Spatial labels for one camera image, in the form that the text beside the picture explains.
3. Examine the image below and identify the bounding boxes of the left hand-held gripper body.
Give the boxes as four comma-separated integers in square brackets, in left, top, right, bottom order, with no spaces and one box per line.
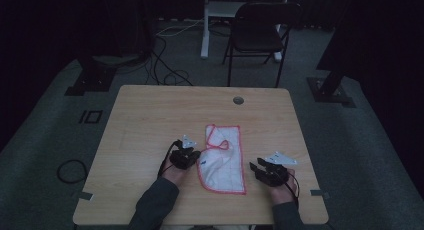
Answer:
[169,134,198,170]

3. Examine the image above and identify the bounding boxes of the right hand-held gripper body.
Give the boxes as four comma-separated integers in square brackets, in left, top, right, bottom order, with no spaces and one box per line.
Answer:
[261,151,298,188]

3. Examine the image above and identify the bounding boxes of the white cloth with pink edging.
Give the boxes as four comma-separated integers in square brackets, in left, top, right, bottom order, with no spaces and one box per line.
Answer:
[196,123,247,195]

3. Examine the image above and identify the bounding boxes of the person's left hand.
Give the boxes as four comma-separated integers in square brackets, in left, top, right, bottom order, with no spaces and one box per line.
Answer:
[162,161,188,187]

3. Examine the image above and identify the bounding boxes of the person's right hand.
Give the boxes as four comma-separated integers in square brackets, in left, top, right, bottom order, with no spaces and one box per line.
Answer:
[268,169,298,206]

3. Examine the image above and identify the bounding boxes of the black metal stand base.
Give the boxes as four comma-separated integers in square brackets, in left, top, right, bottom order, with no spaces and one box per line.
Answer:
[64,54,118,97]
[306,69,356,108]

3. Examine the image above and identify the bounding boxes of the black folding chair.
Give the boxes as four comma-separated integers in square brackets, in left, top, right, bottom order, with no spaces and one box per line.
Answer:
[222,2,303,88]

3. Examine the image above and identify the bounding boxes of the right hand-held gripper cable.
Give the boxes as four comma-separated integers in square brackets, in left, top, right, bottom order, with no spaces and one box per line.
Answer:
[283,176,300,208]

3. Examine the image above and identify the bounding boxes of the black floor cables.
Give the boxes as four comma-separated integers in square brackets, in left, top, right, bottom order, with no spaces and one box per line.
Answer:
[144,34,194,87]

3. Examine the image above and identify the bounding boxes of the black coiled cable loop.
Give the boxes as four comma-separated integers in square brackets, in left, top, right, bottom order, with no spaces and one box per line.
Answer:
[56,159,89,184]

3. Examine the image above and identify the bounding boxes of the white floor cable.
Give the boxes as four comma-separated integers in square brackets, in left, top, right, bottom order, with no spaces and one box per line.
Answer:
[155,19,204,38]

